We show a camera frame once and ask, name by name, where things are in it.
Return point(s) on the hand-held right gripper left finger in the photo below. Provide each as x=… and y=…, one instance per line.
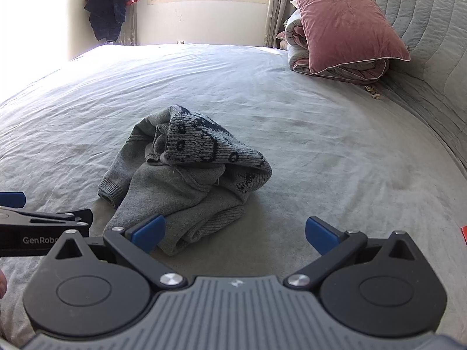
x=147, y=233

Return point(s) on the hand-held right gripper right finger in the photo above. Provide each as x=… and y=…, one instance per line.
x=321, y=233

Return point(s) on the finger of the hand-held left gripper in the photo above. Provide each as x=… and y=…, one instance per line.
x=54, y=216
x=12, y=199

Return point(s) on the grey knit patterned sweater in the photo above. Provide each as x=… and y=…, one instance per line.
x=189, y=197

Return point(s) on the person's left hand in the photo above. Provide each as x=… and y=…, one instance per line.
x=2, y=284

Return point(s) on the grey bed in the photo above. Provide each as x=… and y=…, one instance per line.
x=328, y=135

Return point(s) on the red packet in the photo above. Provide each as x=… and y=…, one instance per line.
x=464, y=234

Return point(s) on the folded grey quilt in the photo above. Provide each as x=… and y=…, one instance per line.
x=299, y=36

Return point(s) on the dark blue hanging jacket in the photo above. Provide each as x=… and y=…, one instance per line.
x=109, y=11

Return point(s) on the large pink pillow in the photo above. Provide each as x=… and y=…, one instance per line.
x=339, y=22

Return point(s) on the grey patterned curtain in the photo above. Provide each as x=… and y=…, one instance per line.
x=275, y=7

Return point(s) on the grey quilted headboard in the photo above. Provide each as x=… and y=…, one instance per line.
x=430, y=25

